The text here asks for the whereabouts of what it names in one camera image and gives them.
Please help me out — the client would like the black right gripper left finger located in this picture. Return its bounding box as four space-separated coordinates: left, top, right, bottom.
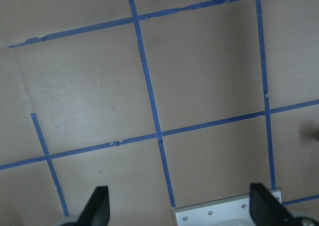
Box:
76 186 110 226

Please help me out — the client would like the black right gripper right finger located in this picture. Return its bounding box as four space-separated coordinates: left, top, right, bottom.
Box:
249 183 297 226

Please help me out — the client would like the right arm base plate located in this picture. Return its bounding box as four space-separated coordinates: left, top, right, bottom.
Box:
170 187 284 226

